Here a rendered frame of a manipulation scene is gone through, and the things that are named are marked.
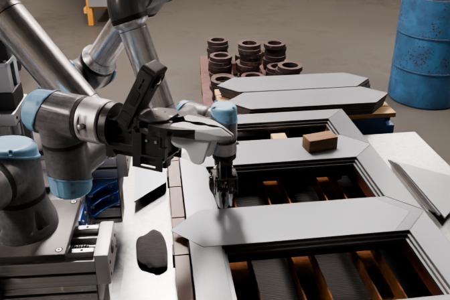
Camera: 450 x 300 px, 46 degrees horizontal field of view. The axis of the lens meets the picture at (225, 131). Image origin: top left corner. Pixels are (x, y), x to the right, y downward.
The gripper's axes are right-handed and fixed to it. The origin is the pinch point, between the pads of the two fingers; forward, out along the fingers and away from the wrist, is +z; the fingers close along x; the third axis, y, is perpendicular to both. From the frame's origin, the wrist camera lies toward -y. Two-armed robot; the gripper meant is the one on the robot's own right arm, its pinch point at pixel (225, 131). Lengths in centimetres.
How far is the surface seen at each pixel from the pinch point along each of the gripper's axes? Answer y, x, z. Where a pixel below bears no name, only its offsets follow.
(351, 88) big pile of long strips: 36, -185, -3
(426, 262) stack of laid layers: 54, -69, 36
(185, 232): 54, -55, -31
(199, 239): 54, -53, -25
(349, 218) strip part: 51, -79, 13
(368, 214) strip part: 50, -83, 19
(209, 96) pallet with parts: 89, -311, -127
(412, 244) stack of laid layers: 53, -76, 32
